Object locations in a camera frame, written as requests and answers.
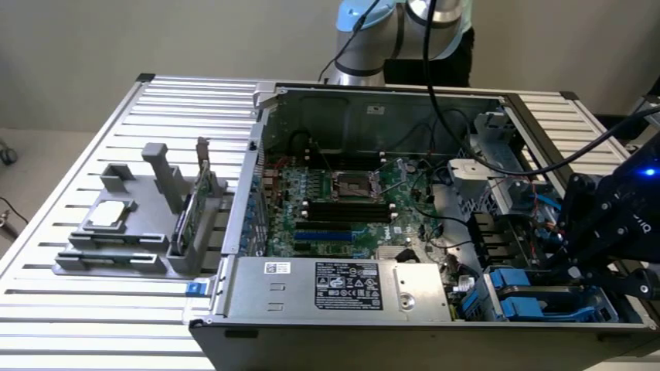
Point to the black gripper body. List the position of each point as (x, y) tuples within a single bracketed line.
[(637, 208)]

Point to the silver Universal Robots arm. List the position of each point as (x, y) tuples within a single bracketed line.
[(361, 50)]

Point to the blue disk bay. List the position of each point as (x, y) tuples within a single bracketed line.
[(515, 301)]

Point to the silver drive cage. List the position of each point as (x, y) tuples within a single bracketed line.
[(485, 174)]

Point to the silver chipset heatsink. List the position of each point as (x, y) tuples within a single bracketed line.
[(393, 253)]

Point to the CPU socket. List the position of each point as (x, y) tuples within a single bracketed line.
[(357, 186)]

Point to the black RAM slot bank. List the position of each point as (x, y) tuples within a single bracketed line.
[(349, 210), (349, 158)]

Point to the blue expansion slot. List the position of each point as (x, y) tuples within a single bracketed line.
[(322, 235)]

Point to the green motherboard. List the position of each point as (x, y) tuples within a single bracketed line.
[(310, 185)]

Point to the silver power supply unit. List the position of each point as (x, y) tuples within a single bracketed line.
[(289, 288)]

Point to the open black PC case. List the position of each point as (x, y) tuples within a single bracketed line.
[(319, 348)]

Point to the green graphics card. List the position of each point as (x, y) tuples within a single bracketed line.
[(199, 201)]

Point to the blue case latch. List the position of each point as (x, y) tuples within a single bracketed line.
[(194, 288)]

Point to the grey parts rack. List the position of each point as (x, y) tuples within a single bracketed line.
[(150, 208)]

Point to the green RAM stick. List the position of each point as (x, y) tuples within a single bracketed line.
[(106, 256), (119, 235)]

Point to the silver CPU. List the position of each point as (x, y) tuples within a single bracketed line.
[(110, 214)]

